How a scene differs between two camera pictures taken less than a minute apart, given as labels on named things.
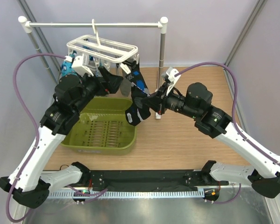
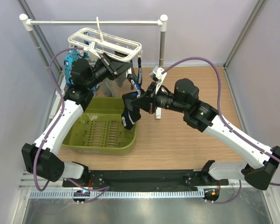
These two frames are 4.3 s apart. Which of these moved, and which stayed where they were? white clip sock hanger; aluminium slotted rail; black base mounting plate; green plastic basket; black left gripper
Moved: black left gripper; white clip sock hanger
Stayed: black base mounting plate; aluminium slotted rail; green plastic basket
